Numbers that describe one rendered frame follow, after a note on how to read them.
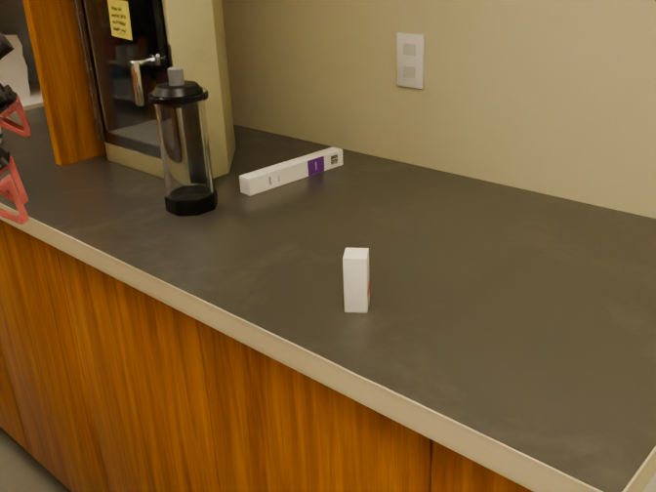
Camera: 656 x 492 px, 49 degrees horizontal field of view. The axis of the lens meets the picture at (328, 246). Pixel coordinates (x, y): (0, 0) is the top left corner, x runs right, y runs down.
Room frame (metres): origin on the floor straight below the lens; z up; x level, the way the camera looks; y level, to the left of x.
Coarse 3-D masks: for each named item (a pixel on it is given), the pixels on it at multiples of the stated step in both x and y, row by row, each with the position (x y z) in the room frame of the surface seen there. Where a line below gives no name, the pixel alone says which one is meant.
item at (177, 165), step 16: (192, 96) 1.28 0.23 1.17; (160, 112) 1.28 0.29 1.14; (176, 112) 1.27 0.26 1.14; (192, 112) 1.28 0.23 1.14; (160, 128) 1.29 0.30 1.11; (176, 128) 1.27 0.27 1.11; (192, 128) 1.28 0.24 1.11; (160, 144) 1.29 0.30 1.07; (176, 144) 1.27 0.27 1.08; (192, 144) 1.28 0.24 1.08; (208, 144) 1.31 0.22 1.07; (176, 160) 1.27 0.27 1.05; (192, 160) 1.27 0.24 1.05; (208, 160) 1.30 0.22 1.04; (176, 176) 1.27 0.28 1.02; (192, 176) 1.27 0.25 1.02; (208, 176) 1.30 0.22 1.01; (176, 192) 1.27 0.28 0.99; (192, 192) 1.27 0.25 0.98; (208, 192) 1.29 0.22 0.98
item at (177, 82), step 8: (168, 72) 1.31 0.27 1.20; (176, 72) 1.30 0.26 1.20; (176, 80) 1.30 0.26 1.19; (184, 80) 1.35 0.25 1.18; (160, 88) 1.29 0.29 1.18; (168, 88) 1.28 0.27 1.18; (176, 88) 1.28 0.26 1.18; (184, 88) 1.28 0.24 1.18; (192, 88) 1.29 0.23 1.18; (200, 88) 1.31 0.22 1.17; (160, 96) 1.28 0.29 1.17; (168, 96) 1.27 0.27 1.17; (176, 96) 1.27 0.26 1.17; (184, 96) 1.27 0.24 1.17
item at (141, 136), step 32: (96, 0) 1.58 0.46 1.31; (128, 0) 1.50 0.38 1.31; (160, 0) 1.43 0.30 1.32; (96, 32) 1.60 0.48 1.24; (160, 32) 1.43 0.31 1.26; (96, 64) 1.62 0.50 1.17; (128, 64) 1.52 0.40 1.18; (160, 64) 1.44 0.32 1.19; (128, 96) 1.54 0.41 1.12; (128, 128) 1.55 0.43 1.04
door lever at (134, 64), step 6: (144, 60) 1.44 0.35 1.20; (150, 60) 1.45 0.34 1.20; (132, 66) 1.42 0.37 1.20; (138, 66) 1.43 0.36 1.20; (132, 72) 1.43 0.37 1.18; (138, 72) 1.43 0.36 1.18; (132, 78) 1.43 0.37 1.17; (138, 78) 1.42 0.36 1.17; (138, 84) 1.42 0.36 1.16; (138, 90) 1.42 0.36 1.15; (138, 96) 1.42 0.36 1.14; (138, 102) 1.42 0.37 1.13; (144, 102) 1.43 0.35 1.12
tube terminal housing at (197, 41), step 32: (192, 0) 1.48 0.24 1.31; (192, 32) 1.47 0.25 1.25; (224, 32) 1.70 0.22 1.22; (192, 64) 1.47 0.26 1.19; (224, 64) 1.63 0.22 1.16; (224, 96) 1.57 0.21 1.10; (224, 128) 1.51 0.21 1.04; (128, 160) 1.59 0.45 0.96; (160, 160) 1.50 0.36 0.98; (224, 160) 1.51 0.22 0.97
